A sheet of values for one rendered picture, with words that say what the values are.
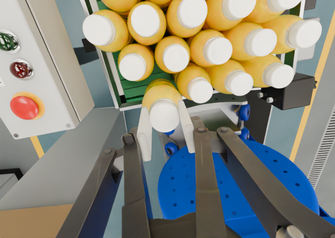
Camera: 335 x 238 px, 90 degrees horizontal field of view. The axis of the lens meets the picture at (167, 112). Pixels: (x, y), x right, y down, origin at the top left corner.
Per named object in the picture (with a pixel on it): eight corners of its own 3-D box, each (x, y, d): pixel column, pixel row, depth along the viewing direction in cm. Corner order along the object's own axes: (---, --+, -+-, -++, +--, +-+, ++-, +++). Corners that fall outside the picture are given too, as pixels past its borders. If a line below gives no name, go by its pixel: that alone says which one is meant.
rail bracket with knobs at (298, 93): (251, 98, 49) (273, 113, 39) (251, 74, 46) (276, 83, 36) (284, 92, 48) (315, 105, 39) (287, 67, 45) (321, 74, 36)
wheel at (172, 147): (175, 161, 45) (181, 157, 46) (173, 148, 43) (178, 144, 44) (164, 155, 48) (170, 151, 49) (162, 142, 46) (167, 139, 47)
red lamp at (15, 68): (19, 79, 23) (12, 81, 22) (10, 62, 22) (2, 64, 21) (34, 76, 23) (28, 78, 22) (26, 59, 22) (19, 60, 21)
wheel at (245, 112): (239, 123, 43) (247, 124, 42) (239, 107, 41) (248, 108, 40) (243, 115, 46) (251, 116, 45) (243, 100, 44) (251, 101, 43)
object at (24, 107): (23, 119, 25) (17, 122, 24) (9, 97, 24) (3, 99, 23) (46, 114, 25) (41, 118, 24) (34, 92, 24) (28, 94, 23)
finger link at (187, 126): (185, 127, 15) (193, 125, 15) (177, 100, 21) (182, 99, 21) (189, 154, 16) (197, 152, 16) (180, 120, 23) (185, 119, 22)
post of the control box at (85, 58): (126, 48, 124) (46, 75, 33) (125, 42, 122) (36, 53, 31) (131, 47, 124) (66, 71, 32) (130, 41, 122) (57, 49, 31)
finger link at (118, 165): (141, 169, 14) (106, 175, 14) (144, 137, 19) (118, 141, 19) (136, 155, 14) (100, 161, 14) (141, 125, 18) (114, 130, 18)
